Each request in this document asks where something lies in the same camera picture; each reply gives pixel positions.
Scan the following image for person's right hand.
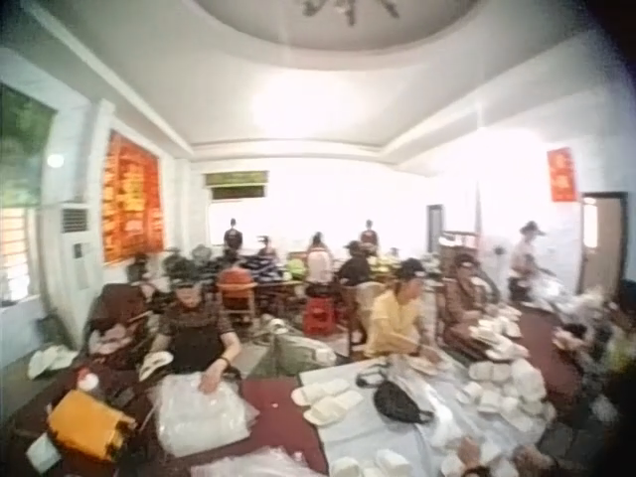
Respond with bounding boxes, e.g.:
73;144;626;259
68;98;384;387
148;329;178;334
514;444;550;477

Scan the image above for person's left hand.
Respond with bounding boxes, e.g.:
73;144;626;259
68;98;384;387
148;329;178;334
457;434;499;471

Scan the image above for heap of white slippers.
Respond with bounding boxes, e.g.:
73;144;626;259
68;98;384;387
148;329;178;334
454;356;558;448

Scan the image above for black waist bag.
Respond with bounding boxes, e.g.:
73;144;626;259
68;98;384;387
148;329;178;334
372;379;434;426

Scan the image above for heap of slippers on table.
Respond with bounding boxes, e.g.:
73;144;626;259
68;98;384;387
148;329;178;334
465;301;530;361

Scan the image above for heap of goods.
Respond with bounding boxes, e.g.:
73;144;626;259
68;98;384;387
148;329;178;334
550;290;636;382

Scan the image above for grey green cloth bag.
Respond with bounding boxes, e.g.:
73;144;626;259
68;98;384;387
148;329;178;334
256;331;350;377

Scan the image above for red plastic stool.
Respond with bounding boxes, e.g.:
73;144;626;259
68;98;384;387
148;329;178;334
302;296;340;336

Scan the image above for clear plastic bags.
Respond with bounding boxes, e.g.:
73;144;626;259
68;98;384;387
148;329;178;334
190;445;330;477

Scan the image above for dark doorway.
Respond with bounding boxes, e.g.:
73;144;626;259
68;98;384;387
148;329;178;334
425;203;446;255

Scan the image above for brown door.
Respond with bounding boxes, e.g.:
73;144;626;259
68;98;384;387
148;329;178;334
577;191;628;295

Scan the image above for black mannequin torso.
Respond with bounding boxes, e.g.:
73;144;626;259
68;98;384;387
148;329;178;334
223;217;244;249
359;219;381;248

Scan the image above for work table with goods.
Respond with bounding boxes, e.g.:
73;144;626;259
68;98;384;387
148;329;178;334
238;250;398;299

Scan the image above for stack of clear plastic packets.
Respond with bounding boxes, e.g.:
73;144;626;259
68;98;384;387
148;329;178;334
152;373;260;456

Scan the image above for orange chair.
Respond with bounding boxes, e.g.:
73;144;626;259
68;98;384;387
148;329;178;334
216;266;257;325

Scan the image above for yellow bag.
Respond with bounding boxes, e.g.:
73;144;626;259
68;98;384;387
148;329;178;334
46;389;138;464

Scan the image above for red white cup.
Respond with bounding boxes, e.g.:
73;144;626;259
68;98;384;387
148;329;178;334
76;369;101;395

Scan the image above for white paper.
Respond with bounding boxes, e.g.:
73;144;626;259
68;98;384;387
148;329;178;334
25;435;57;464

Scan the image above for pile of white slippers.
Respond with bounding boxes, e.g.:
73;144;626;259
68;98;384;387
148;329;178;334
26;346;80;380

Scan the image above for white standing air conditioner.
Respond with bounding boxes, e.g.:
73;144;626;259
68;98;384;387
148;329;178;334
57;202;96;322

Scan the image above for ceiling chandelier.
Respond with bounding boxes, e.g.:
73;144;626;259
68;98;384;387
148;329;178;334
296;0;401;27

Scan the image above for window with blind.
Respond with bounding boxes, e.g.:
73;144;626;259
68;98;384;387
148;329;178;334
0;82;57;305

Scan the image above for black strap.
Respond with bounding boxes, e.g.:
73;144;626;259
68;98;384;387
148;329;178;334
354;361;395;388

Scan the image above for small red wall banner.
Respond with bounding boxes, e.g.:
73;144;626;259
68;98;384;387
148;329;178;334
546;146;580;203

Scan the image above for green wall sign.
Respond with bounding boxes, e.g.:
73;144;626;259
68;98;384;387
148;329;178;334
204;170;270;188

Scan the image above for large red wall banner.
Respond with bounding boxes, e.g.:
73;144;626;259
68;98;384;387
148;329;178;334
100;129;166;265

